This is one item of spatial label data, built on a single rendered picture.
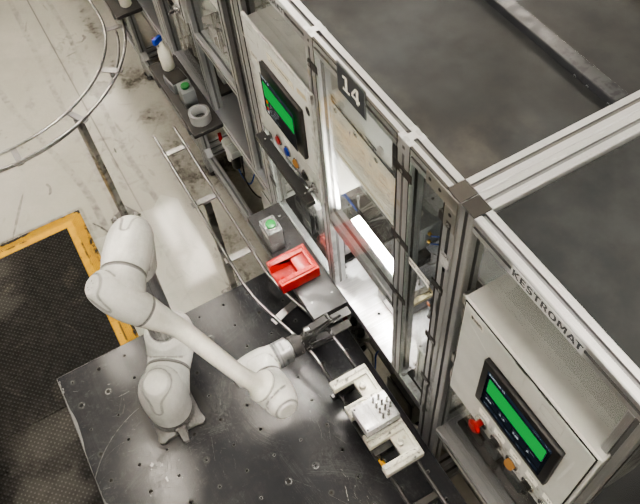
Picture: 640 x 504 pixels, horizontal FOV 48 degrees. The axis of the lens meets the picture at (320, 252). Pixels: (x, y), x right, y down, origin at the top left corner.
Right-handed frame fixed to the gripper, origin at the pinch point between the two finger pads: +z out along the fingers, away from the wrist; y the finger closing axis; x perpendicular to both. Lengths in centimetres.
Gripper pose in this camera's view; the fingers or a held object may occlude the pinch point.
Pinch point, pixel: (342, 319)
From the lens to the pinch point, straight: 243.8
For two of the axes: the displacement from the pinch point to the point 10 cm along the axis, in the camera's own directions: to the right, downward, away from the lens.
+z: 8.7, -4.4, 2.3
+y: -0.7, -5.6, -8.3
